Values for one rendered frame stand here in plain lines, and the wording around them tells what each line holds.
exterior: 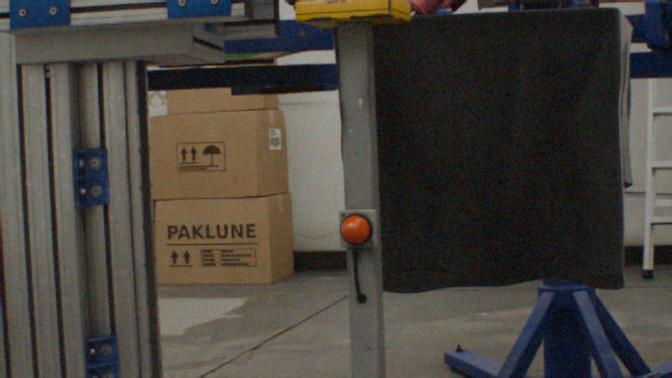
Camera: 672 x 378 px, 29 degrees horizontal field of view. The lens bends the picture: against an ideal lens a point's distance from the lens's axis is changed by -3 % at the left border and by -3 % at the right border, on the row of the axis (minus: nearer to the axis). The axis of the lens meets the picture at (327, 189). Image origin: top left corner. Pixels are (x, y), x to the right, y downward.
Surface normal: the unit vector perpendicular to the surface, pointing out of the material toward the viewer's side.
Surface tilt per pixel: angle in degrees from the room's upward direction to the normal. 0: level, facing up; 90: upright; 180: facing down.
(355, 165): 90
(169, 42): 90
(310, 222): 90
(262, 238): 90
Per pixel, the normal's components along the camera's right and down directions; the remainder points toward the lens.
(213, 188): -0.33, 0.09
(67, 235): -0.05, 0.06
